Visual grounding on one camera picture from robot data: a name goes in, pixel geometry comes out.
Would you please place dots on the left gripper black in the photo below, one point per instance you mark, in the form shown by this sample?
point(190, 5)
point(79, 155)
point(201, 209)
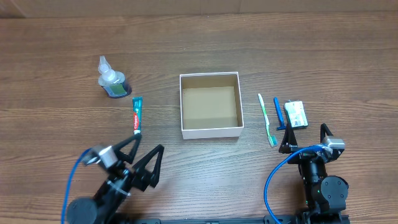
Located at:
point(134, 173)

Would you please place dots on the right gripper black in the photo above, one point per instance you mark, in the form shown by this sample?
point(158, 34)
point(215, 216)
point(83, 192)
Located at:
point(306, 152)

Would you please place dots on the blue disposable razor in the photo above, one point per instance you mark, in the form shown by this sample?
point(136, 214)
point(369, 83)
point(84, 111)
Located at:
point(279, 114)

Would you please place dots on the white soap bar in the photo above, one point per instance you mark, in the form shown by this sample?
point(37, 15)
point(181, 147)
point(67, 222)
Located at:
point(296, 114)

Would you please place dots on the green white toothbrush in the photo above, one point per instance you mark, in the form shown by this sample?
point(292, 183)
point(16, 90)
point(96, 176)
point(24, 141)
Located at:
point(272, 139)

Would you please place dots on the green Colgate toothpaste tube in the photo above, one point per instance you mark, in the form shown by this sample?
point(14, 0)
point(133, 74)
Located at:
point(137, 113)

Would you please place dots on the clear pump bottle blue liquid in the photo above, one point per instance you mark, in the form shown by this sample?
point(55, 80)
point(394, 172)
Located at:
point(113, 82)

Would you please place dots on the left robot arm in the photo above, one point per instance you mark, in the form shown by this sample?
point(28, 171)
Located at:
point(103, 206)

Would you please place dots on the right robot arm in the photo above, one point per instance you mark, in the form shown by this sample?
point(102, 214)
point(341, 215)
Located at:
point(325, 194)

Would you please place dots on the open cardboard box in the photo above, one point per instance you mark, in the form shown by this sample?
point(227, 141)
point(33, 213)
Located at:
point(210, 105)

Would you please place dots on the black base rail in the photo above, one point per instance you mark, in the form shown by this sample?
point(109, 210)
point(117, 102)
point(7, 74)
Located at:
point(285, 219)

